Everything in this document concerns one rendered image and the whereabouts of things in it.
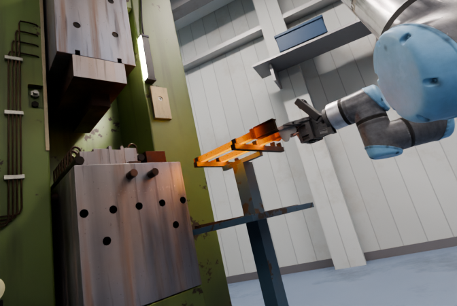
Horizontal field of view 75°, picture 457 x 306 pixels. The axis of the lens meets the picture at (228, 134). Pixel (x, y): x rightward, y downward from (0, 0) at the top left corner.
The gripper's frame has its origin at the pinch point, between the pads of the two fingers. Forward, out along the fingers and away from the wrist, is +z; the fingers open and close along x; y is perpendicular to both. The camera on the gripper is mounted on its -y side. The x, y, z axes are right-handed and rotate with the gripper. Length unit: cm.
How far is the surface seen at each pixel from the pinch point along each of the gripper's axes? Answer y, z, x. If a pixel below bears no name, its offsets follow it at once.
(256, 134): 0.7, 1.6, -12.7
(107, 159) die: -3, 44, -45
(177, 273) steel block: 39, 35, -29
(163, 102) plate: -35, 51, -10
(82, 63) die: -41, 44, -51
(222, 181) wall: -31, 210, 196
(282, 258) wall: 74, 158, 212
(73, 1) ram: -70, 44, -52
